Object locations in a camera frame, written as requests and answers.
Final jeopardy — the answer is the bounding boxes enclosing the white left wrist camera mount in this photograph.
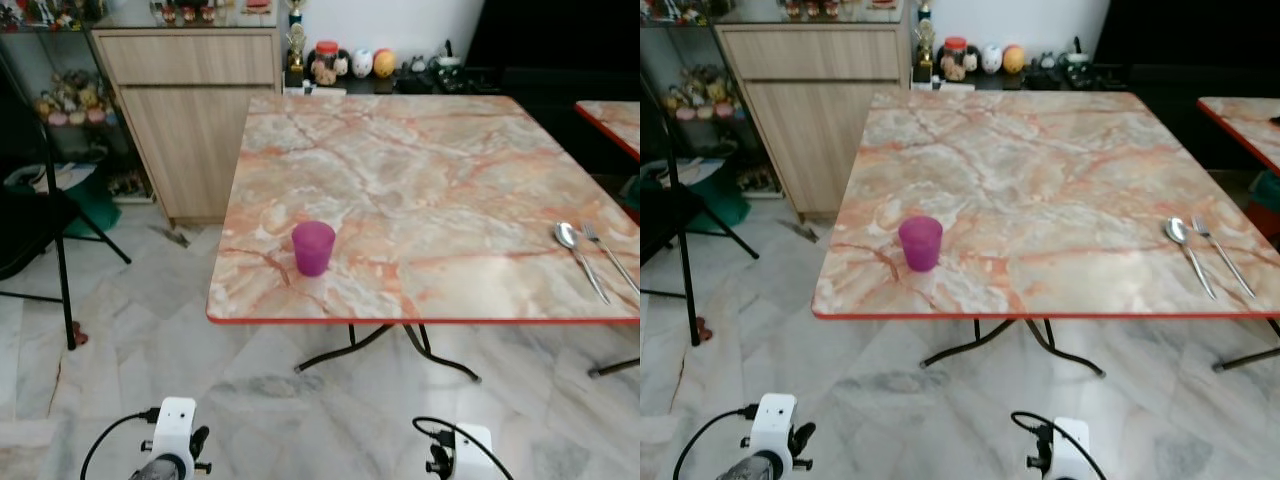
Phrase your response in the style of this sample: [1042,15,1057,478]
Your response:
[748,393,798,480]
[150,397,198,480]

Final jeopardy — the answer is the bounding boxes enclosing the black metal table legs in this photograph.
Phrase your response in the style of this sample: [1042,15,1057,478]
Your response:
[920,318,1107,379]
[295,322,482,384]

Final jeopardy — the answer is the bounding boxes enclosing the silver metal spoon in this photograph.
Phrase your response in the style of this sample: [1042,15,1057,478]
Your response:
[1164,217,1218,301]
[553,221,611,305]

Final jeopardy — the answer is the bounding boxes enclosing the gold trophy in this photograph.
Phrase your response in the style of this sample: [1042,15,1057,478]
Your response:
[284,0,307,87]
[914,0,935,84]

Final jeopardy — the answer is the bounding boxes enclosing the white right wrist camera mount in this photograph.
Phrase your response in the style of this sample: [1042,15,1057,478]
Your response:
[450,423,497,480]
[1047,418,1092,480]

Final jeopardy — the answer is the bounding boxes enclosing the red-lidded clear jar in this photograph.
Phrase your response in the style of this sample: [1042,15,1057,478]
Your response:
[940,37,970,83]
[310,40,342,87]

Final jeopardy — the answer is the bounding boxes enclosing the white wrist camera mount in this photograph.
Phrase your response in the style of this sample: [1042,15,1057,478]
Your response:
[1047,418,1092,480]
[748,393,798,480]
[450,423,497,480]
[150,397,198,480]

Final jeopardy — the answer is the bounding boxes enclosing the purple plastic cup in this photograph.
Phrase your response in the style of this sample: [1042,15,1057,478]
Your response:
[898,216,944,273]
[292,221,337,278]

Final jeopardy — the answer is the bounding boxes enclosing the light wooden cabinet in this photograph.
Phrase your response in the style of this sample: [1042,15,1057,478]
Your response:
[714,24,913,220]
[90,28,286,227]

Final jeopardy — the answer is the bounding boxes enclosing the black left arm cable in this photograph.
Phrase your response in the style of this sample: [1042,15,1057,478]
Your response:
[79,407,162,480]
[671,403,760,480]

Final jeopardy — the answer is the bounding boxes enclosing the green bag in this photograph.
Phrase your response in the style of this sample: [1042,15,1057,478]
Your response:
[4,163,122,239]
[640,160,751,233]

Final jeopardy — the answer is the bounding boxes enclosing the silver metal fork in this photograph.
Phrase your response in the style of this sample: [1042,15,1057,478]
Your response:
[1192,217,1256,299]
[582,222,641,294]

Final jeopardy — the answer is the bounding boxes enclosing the glass shelf with figurines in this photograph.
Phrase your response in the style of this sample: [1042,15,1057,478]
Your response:
[0,0,153,201]
[640,0,783,196]

